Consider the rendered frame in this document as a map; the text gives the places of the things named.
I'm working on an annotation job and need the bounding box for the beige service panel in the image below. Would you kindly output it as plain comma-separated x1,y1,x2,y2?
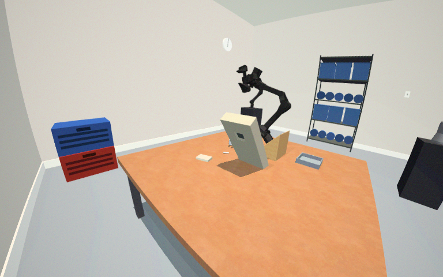
220,112,269,169

